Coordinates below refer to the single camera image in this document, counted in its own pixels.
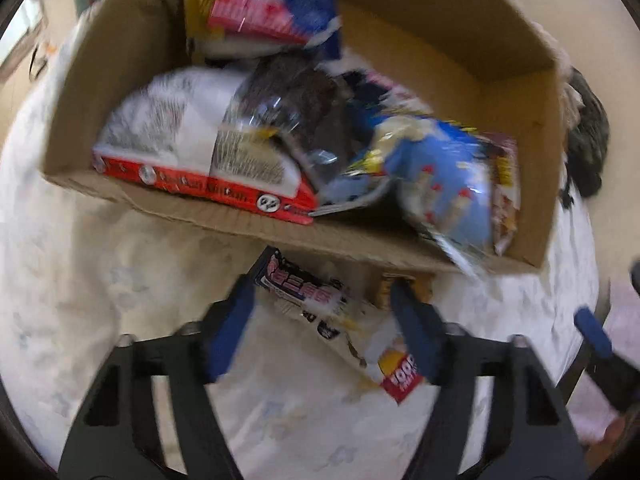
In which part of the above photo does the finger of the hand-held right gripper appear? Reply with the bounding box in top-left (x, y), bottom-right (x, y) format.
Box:
top-left (574, 307), bottom-right (640, 411)

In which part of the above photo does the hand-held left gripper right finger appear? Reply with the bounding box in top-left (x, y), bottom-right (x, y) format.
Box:
top-left (390, 280), bottom-right (586, 480)

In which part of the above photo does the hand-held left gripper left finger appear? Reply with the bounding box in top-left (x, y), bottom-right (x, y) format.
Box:
top-left (57, 272), bottom-right (258, 480)

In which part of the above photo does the white packet with red label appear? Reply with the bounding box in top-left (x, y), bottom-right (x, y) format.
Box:
top-left (300, 305), bottom-right (431, 406)

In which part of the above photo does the black pink snack packet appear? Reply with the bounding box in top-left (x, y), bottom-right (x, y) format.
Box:
top-left (252, 247), bottom-right (351, 321)

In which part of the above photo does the light blue snack packet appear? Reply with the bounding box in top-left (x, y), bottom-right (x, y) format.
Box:
top-left (320, 115), bottom-right (496, 281)

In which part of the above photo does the clear packet of dark snacks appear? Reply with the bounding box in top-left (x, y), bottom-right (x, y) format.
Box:
top-left (225, 52), bottom-right (356, 186)

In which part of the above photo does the brown cardboard box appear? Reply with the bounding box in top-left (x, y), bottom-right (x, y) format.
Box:
top-left (40, 0), bottom-right (566, 276)

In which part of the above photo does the pink patterned cloth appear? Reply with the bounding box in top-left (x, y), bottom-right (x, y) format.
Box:
top-left (570, 280), bottom-right (640, 441)

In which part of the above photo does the white bear-print duvet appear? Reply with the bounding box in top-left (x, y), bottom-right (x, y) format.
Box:
top-left (0, 10), bottom-right (601, 471)

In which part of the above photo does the brown red snack packet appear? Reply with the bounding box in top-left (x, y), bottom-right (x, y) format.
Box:
top-left (480, 132), bottom-right (521, 256)

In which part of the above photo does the camouflage cloth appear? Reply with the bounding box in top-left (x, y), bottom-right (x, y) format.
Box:
top-left (565, 67), bottom-right (611, 206)

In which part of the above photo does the large white red snack packet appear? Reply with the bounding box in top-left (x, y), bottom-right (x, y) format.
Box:
top-left (92, 67), bottom-right (321, 226)

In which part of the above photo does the navy white snack packet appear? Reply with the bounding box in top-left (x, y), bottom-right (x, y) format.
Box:
top-left (342, 70), bottom-right (436, 126)

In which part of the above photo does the yellow brown snack packet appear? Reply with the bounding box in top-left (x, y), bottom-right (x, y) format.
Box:
top-left (182, 0), bottom-right (226, 61)

